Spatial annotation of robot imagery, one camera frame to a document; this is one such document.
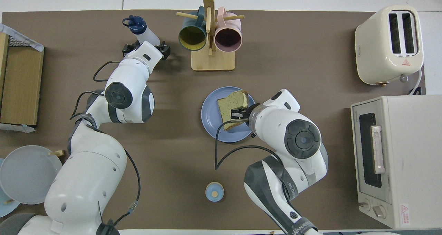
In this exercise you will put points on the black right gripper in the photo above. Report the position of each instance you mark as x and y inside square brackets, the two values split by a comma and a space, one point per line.
[248, 114]

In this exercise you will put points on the toasted bread slice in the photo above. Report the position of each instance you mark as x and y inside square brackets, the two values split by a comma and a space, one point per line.
[233, 102]

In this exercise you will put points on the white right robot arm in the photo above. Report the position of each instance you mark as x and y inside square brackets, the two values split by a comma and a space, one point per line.
[297, 138]

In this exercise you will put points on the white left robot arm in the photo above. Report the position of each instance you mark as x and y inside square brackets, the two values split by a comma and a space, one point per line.
[89, 172]

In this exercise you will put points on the round blue plate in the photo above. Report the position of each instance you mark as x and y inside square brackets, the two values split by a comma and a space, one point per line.
[210, 121]

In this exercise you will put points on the pale grey plate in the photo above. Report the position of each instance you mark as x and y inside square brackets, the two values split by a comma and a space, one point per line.
[27, 174]

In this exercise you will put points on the light blue plate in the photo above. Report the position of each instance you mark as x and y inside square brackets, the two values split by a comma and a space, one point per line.
[7, 210]

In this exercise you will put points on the teal mug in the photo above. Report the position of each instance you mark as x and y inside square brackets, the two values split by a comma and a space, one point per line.
[191, 38]

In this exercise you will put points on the wooden mug tree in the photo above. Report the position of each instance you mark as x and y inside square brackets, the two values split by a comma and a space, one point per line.
[213, 62]

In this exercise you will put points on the pink ribbed mug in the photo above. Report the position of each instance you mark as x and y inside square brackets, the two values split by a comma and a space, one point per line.
[228, 38]

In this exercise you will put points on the small blue dome wooden knob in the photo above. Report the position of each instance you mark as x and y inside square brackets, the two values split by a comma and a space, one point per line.
[214, 191]

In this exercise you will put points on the brown table mat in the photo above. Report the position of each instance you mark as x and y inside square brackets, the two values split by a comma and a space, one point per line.
[293, 38]

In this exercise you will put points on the blue patterned white cloth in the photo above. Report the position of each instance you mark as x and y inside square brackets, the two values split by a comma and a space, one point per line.
[15, 128]
[20, 39]

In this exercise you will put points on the cream two-slot toaster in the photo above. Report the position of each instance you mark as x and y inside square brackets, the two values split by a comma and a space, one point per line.
[376, 48]

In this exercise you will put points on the white toaster oven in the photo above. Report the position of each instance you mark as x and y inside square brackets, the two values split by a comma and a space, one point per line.
[411, 166]

